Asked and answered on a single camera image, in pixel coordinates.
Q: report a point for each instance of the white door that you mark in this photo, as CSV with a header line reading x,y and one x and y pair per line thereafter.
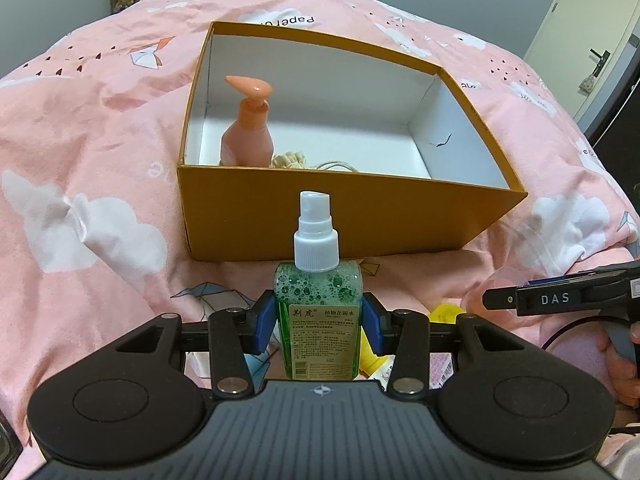
x,y
565,20

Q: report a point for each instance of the orange cardboard box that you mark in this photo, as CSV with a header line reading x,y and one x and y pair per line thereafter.
x,y
350,220

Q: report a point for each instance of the orange pump bottle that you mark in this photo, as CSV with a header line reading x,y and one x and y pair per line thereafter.
x,y
250,135

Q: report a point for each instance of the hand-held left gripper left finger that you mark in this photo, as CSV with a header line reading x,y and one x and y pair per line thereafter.
x,y
265,320

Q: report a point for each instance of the person's right hand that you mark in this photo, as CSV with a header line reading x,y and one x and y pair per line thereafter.
x,y
612,370

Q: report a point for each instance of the green spray bottle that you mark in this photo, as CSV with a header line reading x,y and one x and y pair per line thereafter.
x,y
317,280

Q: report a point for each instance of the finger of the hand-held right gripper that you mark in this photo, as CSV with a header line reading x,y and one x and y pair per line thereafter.
x,y
500,297
550,280

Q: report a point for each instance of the pink printed blanket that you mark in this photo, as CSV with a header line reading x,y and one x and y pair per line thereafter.
x,y
100,135

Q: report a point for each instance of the yellow case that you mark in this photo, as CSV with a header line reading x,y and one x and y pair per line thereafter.
x,y
445,312

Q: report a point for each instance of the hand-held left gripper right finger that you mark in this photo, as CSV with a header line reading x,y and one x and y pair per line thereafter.
x,y
372,320

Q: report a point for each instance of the pink tin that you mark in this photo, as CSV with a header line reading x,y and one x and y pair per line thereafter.
x,y
442,367

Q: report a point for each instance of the small white printed tube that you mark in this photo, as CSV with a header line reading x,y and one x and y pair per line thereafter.
x,y
382,377

